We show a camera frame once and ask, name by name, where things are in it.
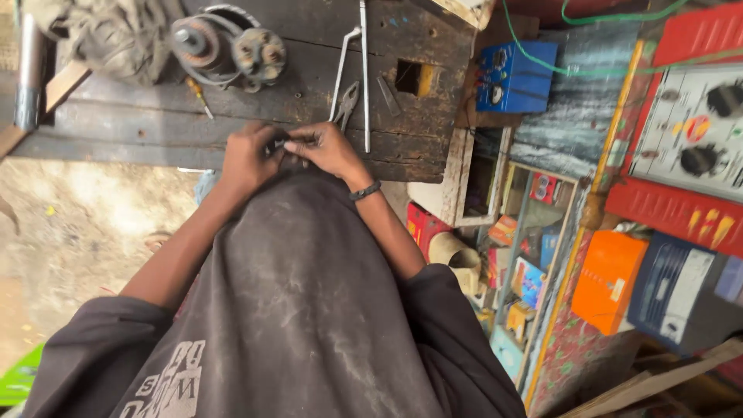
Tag dirty grey rag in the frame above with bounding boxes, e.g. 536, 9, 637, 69
23, 0, 187, 87

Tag green cable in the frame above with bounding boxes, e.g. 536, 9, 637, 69
500, 0, 743, 79

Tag bent white metal rod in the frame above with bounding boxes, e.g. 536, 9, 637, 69
329, 26, 363, 123

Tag dark blue appliance box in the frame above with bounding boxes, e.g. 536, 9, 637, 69
627, 232, 743, 356

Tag green plastic item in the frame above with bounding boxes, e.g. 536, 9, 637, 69
0, 341, 46, 407

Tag yellow handled screwdriver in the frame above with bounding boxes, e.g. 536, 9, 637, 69
186, 77, 216, 120

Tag floral patterned counter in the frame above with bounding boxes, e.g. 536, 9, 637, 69
522, 39, 646, 418

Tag shelf of colourful boxes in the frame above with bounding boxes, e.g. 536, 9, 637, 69
473, 161, 581, 390

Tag white wooden frame box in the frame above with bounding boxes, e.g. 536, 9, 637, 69
407, 127, 514, 228

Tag blue metal meter box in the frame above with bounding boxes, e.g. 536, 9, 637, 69
475, 39, 559, 115

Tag person's left hand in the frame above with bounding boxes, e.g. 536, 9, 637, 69
219, 122, 288, 191

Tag wooden plank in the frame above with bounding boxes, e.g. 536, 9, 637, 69
557, 337, 743, 418

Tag dismantled electric motor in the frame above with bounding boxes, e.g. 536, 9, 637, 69
169, 5, 288, 94

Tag small flat metal file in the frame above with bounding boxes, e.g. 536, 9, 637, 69
376, 75, 402, 118

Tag red carton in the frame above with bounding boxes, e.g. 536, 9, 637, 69
405, 201, 454, 263

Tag beige cardboard tube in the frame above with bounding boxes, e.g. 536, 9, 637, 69
427, 231, 484, 297

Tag person's right hand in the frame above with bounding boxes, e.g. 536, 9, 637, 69
283, 121, 372, 187

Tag black wrist bracelet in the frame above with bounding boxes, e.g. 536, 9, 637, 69
348, 179, 383, 203

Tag dark grey printed shirt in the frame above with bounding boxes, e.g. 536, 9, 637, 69
22, 167, 528, 418

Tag long straight metal rod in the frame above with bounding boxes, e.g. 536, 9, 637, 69
358, 0, 372, 154

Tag grey metal pipe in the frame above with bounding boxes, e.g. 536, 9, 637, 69
14, 12, 48, 133

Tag grey metal pliers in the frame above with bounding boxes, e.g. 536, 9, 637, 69
333, 80, 362, 133

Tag orange box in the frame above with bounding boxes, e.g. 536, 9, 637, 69
570, 230, 650, 337

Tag red and white voltage stabilizer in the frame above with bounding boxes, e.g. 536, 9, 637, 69
604, 1, 743, 260

